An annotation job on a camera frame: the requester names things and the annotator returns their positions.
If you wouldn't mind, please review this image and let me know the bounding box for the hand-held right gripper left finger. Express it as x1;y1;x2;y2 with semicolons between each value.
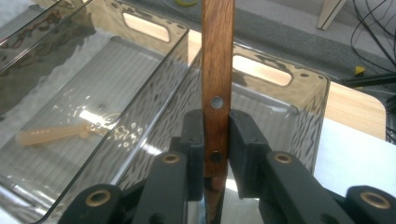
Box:
179;108;206;203

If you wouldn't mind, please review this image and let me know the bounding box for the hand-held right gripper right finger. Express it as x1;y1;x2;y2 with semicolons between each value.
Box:
229;108;273;201

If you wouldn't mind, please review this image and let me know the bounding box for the smoky clear plastic bin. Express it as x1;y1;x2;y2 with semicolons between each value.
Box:
0;0;94;117
46;40;331;224
0;0;191;224

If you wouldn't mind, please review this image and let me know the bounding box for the wooden handled knife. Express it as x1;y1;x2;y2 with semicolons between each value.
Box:
201;0;235;224

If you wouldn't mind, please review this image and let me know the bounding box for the translucent amber spoon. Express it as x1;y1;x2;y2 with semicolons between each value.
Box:
14;120;123;147

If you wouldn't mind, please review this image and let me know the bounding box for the white table cover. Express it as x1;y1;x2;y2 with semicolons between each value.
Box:
0;0;396;224

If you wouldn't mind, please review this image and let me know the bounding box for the black metal stand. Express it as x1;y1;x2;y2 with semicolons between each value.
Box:
338;72;396;90

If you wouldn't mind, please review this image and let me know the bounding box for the yellow tape roll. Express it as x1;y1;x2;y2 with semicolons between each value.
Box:
173;0;199;7

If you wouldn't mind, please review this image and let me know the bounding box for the light wooden furniture frame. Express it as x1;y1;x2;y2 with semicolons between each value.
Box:
316;0;347;31

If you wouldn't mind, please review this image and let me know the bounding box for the black cable bundle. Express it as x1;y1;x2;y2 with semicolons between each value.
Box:
350;0;396;69

